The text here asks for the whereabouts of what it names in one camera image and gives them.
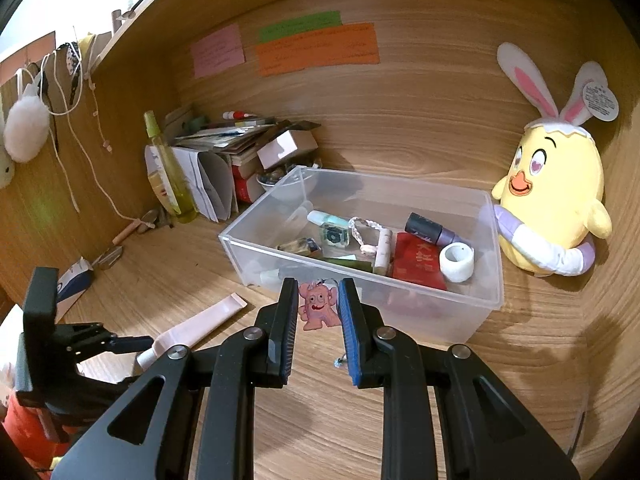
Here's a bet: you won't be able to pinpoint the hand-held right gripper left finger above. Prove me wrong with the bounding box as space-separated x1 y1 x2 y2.
50 276 300 480

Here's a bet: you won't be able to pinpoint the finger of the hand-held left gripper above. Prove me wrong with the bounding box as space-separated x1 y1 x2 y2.
75 367 147 402
55 324 153 361

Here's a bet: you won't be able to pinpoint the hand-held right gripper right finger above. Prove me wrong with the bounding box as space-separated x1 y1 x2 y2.
338 277 581 480

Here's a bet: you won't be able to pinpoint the pink monster keychain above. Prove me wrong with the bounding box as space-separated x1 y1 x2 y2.
297 280 340 332

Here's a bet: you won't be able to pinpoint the pink squeeze tube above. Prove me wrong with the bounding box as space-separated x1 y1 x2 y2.
135 294 248 372

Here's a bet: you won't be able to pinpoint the dark green glass bottle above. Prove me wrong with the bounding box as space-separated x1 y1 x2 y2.
320 255 376 275

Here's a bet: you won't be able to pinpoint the clear plastic storage bin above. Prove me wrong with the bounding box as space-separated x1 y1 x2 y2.
218 165 505 346

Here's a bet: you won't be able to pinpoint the red tea packet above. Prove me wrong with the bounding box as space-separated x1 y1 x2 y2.
391 231 448 291

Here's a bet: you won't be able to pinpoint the mint green lip balm tube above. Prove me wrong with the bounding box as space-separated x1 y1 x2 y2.
306 210 347 229

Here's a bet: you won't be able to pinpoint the white tape roll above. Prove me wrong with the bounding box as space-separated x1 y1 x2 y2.
439 241 476 283

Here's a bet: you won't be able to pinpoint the blue and white tissue box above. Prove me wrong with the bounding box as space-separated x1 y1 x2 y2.
54 256 96 323

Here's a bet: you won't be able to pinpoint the small metal tool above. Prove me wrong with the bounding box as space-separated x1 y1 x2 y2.
92 245 123 271

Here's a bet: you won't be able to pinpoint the orange cloth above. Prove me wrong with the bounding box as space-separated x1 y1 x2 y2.
0 395 71 466

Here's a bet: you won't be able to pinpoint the white bowl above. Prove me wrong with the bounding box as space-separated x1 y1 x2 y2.
256 167 316 196

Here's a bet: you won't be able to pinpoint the red box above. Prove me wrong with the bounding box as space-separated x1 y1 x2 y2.
231 162 266 204

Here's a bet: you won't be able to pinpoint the yellow-green spray bottle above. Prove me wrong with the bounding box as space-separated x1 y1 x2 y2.
143 110 199 224

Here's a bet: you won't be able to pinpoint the cream bottle with orange label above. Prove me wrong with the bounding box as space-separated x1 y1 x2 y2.
145 145 176 213

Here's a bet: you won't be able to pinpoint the white folded papers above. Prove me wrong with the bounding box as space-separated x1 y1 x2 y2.
170 146 240 223

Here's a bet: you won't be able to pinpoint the white fluffy pompom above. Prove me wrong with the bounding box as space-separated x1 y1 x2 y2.
2 100 52 163

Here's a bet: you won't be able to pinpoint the small white cardboard box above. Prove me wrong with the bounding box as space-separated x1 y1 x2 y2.
256 130 320 171

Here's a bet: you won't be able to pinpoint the stack of books and papers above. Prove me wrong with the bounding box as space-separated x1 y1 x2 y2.
165 105 323 161

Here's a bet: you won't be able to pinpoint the yellow chick plush toy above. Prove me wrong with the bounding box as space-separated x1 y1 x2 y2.
491 42 621 278

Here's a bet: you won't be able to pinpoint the orange paper note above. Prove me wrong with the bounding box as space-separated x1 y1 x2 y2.
255 22 381 78

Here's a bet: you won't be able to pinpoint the pink paper note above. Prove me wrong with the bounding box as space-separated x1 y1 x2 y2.
190 22 247 79

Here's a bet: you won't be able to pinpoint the green paper note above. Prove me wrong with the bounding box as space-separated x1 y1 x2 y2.
257 10 343 44

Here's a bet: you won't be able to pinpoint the wooden handled tool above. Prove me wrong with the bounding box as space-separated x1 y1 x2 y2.
111 217 143 247

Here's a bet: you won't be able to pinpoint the white cord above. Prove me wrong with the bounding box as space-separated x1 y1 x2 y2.
12 25 141 223

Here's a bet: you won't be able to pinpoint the black patterned strap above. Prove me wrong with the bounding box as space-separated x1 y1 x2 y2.
62 42 83 106

